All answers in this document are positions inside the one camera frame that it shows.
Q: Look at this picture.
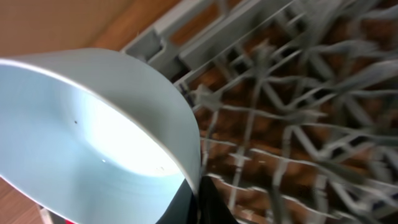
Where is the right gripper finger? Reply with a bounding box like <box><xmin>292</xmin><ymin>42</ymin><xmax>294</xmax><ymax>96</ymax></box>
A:
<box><xmin>157</xmin><ymin>176</ymin><xmax>238</xmax><ymax>224</ymax></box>

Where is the mint green bowl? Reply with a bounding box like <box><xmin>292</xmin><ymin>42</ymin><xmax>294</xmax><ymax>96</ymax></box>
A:
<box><xmin>1</xmin><ymin>49</ymin><xmax>201</xmax><ymax>223</ymax></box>

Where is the grey dishwasher rack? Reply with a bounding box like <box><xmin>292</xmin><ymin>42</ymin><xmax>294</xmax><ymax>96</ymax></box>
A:
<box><xmin>123</xmin><ymin>0</ymin><xmax>397</xmax><ymax>223</ymax></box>

